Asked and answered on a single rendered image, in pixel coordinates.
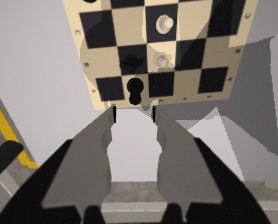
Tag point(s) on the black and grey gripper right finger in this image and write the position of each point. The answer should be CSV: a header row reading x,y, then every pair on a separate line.
x,y
190,174

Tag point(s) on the chessboard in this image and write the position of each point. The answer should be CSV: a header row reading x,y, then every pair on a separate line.
x,y
204,48

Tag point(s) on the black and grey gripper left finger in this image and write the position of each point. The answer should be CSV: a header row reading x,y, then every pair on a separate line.
x,y
74,177

